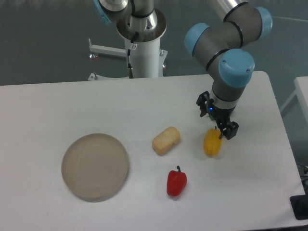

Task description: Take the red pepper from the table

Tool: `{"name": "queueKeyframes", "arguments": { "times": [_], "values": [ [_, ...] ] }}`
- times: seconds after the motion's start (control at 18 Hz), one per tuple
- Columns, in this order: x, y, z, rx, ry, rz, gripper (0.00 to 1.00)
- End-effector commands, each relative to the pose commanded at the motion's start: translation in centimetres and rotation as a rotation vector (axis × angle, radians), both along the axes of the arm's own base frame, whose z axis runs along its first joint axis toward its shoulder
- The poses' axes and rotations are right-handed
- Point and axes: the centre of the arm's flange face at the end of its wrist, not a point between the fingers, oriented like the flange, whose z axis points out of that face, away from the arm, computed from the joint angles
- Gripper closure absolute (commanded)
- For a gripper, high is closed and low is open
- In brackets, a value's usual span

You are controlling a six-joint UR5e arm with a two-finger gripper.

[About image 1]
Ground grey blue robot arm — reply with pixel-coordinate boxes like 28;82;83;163
94;0;272;139

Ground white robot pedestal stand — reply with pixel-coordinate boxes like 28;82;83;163
89;8;168;78

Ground beige round plate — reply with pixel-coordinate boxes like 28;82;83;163
61;133;129;202

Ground black box at edge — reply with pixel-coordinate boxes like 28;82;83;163
290;194;308;220

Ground yellow bell pepper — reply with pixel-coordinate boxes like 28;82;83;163
203;128;222;156

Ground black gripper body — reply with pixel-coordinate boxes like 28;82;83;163
207;99;234;128

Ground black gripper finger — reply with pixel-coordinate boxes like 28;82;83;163
218;121;239;140
196;91;213;117

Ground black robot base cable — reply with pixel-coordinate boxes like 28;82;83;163
127;31;140;79

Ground black cables at right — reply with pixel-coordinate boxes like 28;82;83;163
296;163;308;187

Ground red bell pepper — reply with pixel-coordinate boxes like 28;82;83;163
167;166;188;197

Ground beige bread loaf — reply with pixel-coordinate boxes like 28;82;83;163
152;127;180;155

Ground white side table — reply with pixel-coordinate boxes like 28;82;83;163
280;76;308;121

